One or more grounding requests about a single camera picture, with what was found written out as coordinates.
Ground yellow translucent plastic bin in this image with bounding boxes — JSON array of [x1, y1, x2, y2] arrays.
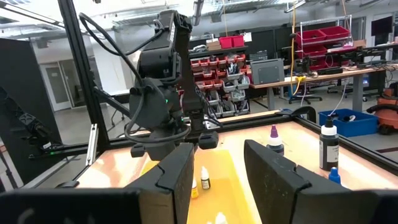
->
[[138, 148, 259, 224]]

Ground blue plastic storage bin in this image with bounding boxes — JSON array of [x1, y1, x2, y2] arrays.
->
[[318, 108, 379, 138]]

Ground yellow hanging cord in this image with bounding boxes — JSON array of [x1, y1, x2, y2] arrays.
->
[[289, 0, 307, 93]]

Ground red parts bin rack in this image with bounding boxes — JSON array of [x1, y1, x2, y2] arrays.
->
[[189, 52, 251, 118]]

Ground wire shelf with red bins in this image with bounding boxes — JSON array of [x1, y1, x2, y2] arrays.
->
[[294, 14, 355, 72]]

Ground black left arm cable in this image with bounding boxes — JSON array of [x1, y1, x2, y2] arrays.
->
[[78, 12, 192, 144]]

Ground black panel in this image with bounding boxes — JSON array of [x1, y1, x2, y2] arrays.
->
[[0, 37, 63, 187]]

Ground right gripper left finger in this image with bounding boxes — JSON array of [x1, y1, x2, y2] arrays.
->
[[124, 142, 195, 224]]

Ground large purple food coloring bottle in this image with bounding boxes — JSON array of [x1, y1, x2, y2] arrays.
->
[[266, 124, 285, 156]]

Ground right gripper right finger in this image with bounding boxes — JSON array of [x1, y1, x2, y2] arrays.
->
[[243, 139, 373, 224]]

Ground grey metal box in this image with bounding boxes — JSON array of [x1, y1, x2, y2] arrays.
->
[[250, 58, 285, 85]]

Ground black wall monitor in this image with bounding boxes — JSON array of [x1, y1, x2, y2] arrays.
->
[[371, 15, 394, 37]]

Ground small yellow food coloring bottle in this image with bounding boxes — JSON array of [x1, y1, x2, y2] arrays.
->
[[190, 177, 200, 200]]

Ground wooden top workbench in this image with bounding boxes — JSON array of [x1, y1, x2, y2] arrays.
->
[[248, 63, 398, 111]]

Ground large blue food coloring bottle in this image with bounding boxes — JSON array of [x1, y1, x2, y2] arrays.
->
[[328, 167, 342, 186]]

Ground small blue food coloring bottle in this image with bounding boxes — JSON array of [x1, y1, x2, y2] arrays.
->
[[200, 166, 211, 190]]

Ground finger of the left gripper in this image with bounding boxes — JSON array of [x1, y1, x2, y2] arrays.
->
[[148, 143, 178, 161]]

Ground red storage bins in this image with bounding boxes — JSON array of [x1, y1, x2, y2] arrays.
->
[[219, 35, 246, 50]]

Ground large black food coloring bottle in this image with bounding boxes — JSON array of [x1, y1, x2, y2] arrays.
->
[[318, 116, 340, 172]]

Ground orange shop vacuum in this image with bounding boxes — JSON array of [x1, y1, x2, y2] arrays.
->
[[366, 81, 398, 135]]

